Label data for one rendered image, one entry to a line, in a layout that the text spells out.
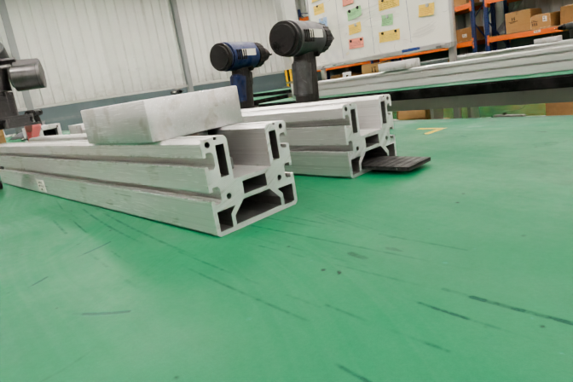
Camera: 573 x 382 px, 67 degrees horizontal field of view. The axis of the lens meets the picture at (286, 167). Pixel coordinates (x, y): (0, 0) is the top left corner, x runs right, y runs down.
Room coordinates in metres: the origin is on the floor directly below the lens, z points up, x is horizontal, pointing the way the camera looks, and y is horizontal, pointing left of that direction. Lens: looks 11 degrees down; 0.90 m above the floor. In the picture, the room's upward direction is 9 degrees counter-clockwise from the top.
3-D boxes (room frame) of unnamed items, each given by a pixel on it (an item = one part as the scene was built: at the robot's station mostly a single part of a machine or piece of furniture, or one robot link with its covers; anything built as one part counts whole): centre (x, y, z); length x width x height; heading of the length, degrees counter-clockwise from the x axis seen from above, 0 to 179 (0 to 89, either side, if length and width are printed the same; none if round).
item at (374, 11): (3.83, -0.93, 0.97); 1.50 x 0.50 x 1.95; 36
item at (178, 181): (0.68, 0.30, 0.82); 0.80 x 0.10 x 0.09; 43
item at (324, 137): (0.81, 0.17, 0.82); 0.80 x 0.10 x 0.09; 43
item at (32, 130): (1.02, 0.59, 0.87); 0.07 x 0.07 x 0.09; 43
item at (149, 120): (0.50, 0.13, 0.87); 0.16 x 0.11 x 0.07; 43
